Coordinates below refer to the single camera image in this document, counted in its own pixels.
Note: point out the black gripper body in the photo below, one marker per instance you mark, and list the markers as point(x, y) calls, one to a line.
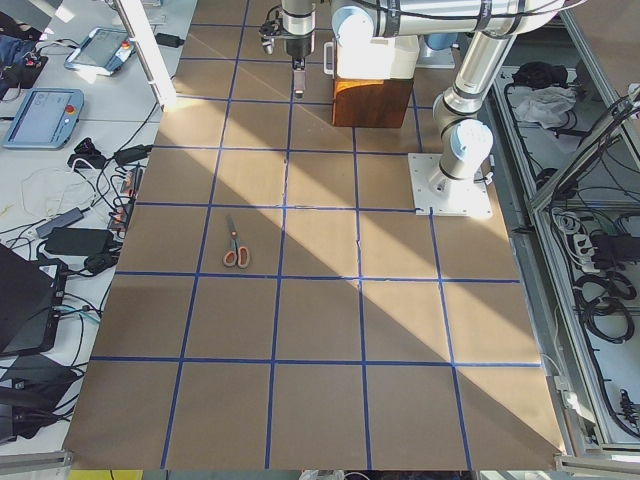
point(299, 44)

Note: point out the white cloth in rack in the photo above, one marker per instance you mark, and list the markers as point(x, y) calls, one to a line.
point(548, 107)

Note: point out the brown wooden drawer cabinet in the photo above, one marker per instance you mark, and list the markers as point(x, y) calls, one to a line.
point(370, 103)

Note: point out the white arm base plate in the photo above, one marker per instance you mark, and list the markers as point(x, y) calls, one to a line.
point(437, 195)

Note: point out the blue teach pendant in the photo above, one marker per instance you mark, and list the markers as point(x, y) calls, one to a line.
point(45, 120)
point(103, 52)

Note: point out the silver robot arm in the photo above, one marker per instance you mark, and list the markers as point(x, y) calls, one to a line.
point(494, 25)
point(298, 30)

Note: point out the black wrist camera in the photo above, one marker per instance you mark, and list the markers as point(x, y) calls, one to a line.
point(271, 29)

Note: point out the far blue teach pendant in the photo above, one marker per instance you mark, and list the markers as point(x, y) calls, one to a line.
point(103, 52)

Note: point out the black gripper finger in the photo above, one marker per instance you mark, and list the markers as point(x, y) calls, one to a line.
point(298, 83)

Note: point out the black laptop computer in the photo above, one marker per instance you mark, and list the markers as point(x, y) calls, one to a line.
point(31, 292)

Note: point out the black power adapter brick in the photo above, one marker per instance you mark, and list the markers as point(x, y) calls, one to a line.
point(78, 241)

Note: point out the aluminium frame post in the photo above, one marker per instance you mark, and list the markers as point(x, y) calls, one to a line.
point(135, 21)

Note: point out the grey orange scissors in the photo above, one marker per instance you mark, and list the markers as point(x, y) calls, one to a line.
point(237, 255)

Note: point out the white plastic tray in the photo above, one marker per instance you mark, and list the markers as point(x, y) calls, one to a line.
point(359, 55)

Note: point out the near blue teach pendant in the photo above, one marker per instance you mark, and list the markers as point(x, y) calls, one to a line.
point(45, 120)

